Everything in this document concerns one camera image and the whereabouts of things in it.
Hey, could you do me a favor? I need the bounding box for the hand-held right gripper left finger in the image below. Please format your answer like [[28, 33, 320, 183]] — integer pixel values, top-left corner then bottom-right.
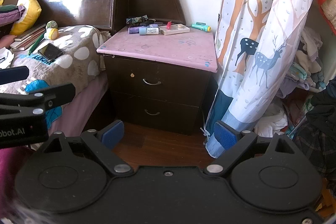
[[43, 120, 134, 176]]

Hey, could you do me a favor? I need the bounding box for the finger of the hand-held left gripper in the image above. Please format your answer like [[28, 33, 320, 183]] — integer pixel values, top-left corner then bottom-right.
[[0, 66, 30, 85], [0, 83, 76, 117]]

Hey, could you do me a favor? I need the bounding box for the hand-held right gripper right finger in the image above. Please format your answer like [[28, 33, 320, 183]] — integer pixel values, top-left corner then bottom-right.
[[203, 121, 298, 176]]

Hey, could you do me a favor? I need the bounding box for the dark drawer with beige sticker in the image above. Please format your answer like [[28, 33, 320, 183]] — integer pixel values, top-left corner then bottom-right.
[[104, 55, 212, 107]]

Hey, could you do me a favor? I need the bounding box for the plain dark drawer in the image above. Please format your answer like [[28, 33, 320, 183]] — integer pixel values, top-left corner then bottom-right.
[[112, 91, 200, 136]]

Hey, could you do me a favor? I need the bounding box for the pink bed sheet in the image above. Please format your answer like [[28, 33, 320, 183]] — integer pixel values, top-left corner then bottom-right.
[[47, 74, 110, 138]]

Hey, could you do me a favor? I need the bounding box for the maroon cloth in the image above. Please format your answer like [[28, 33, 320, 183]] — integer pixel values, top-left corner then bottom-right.
[[0, 147, 36, 189]]

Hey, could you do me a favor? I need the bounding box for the green pen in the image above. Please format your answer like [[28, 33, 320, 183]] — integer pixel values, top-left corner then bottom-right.
[[27, 32, 47, 56]]

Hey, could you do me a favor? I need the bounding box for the brown spotted blanket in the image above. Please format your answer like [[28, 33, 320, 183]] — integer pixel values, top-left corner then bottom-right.
[[0, 25, 111, 130]]

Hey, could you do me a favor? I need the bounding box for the black smartphone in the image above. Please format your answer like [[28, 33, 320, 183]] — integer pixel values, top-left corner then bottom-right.
[[37, 43, 64, 62]]

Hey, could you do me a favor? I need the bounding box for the white cloth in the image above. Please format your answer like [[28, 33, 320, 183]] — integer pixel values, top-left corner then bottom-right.
[[254, 103, 288, 138]]

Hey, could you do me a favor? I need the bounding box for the yellow and white jar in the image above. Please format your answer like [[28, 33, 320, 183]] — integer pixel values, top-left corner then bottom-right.
[[44, 28, 59, 40]]

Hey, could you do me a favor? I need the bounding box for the dark wooden nightstand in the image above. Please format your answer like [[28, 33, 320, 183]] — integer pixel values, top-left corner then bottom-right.
[[97, 22, 218, 136]]

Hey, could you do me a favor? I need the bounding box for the purple and green cushion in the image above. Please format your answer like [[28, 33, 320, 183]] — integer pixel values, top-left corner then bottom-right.
[[0, 5, 26, 27]]

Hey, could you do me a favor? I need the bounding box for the yellow pillow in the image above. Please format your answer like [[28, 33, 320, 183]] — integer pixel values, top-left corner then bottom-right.
[[9, 0, 42, 36]]

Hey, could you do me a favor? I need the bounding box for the dark plaid clothing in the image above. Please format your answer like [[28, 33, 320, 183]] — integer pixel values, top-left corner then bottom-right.
[[293, 81, 336, 176]]

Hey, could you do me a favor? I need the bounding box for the pink nightstand cover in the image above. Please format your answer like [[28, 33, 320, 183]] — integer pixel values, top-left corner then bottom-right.
[[97, 22, 218, 73]]

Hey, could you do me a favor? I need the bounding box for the patterned folded cloth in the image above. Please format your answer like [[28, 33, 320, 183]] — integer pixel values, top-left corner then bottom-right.
[[126, 15, 149, 25]]

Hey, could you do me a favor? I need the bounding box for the pile of pale clothes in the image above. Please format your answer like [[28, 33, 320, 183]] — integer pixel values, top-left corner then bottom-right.
[[276, 27, 326, 99]]

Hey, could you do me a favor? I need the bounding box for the teal flashlight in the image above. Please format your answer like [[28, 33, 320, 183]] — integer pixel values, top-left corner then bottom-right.
[[191, 22, 211, 33]]

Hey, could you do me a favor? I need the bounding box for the deer printed wardrobe cover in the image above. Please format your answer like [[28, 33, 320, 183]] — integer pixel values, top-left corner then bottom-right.
[[204, 0, 315, 159]]

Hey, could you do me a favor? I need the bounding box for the black hair accessory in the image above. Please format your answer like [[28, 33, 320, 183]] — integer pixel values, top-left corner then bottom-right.
[[139, 18, 158, 28]]

